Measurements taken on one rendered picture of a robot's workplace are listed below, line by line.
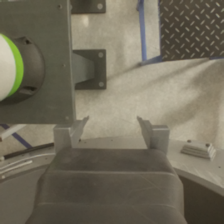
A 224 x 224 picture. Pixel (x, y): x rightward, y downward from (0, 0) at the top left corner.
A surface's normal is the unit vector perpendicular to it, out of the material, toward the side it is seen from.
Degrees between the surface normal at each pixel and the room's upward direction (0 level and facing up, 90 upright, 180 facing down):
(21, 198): 37
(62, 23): 0
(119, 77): 0
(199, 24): 0
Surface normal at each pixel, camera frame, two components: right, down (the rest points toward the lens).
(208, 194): -0.85, 0.22
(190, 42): -0.03, 0.25
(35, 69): 0.92, 0.18
